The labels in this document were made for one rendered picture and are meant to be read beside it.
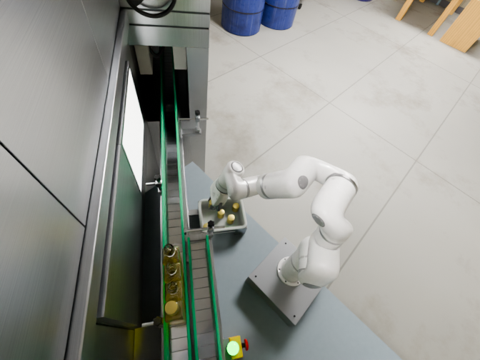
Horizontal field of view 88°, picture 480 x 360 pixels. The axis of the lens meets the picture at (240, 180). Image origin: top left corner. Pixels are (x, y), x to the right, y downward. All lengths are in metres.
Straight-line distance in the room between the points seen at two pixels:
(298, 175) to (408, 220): 2.25
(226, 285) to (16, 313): 0.89
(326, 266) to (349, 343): 0.61
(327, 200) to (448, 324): 2.13
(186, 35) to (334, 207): 1.06
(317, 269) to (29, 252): 0.65
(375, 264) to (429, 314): 0.49
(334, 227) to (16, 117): 0.63
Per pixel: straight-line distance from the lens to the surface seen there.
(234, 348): 1.09
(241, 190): 0.88
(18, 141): 0.46
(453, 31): 6.42
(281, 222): 2.22
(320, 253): 0.80
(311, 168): 0.72
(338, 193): 0.68
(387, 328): 2.37
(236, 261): 1.24
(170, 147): 1.39
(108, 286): 0.68
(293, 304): 1.17
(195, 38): 1.39
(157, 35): 1.39
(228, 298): 1.21
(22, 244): 0.45
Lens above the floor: 1.94
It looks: 56 degrees down
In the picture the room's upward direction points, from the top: 14 degrees clockwise
